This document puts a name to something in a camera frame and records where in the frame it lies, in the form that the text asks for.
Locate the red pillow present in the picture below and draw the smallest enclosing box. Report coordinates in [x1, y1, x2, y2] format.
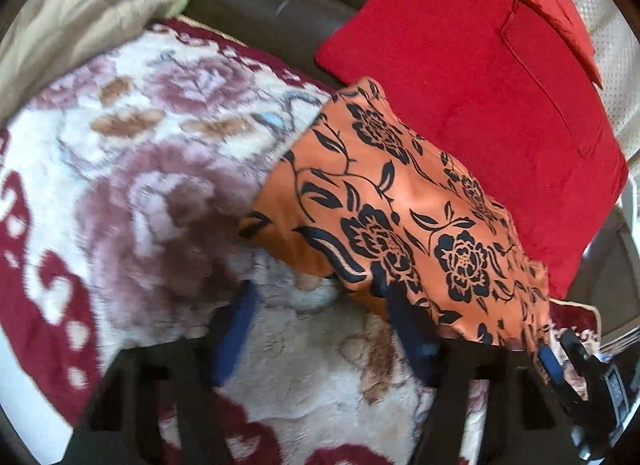
[490, 0, 603, 88]

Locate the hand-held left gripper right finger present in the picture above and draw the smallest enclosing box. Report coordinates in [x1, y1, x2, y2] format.
[385, 286, 591, 465]

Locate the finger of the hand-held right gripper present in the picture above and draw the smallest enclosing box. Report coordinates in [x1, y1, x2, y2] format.
[537, 345, 597, 429]
[559, 327, 604, 412]

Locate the brown leather sofa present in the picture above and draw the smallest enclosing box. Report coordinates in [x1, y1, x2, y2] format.
[175, 0, 640, 346]

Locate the floral sofa blanket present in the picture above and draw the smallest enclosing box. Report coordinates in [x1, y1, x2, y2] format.
[0, 20, 601, 465]

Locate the orange floral blouse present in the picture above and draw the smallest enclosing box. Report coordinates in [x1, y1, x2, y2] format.
[239, 76, 553, 351]

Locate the beige quilted jacket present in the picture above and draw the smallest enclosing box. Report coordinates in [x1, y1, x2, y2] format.
[0, 0, 195, 121]

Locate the red blanket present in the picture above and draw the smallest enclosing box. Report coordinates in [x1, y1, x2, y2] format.
[315, 0, 630, 298]

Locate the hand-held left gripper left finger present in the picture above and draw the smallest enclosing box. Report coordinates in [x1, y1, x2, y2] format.
[70, 285, 261, 465]

